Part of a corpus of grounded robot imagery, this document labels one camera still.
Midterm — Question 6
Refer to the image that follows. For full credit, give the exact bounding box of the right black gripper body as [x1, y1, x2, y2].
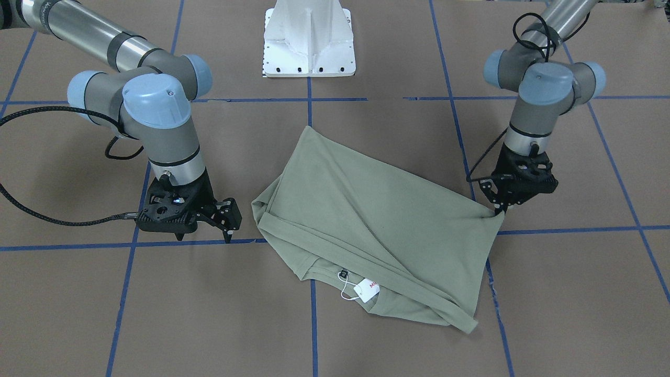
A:
[173, 169, 217, 217]

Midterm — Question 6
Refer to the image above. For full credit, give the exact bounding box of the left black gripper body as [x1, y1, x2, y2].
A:
[495, 142, 555, 207]

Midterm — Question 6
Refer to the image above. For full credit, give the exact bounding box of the olive green long-sleeve shirt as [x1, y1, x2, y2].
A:
[251, 127, 505, 334]

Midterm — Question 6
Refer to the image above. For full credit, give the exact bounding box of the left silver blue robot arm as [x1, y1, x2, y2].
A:
[477, 1, 606, 213]

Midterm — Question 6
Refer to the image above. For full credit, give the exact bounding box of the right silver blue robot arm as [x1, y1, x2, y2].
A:
[2, 1, 242, 243]

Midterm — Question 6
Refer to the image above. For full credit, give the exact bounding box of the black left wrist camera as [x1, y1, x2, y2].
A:
[495, 142, 559, 193]

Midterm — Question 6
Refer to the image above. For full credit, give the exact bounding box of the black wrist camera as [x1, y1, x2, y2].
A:
[495, 142, 559, 193]
[136, 179, 198, 234]

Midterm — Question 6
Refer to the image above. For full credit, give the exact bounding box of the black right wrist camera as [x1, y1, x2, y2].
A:
[136, 179, 198, 234]

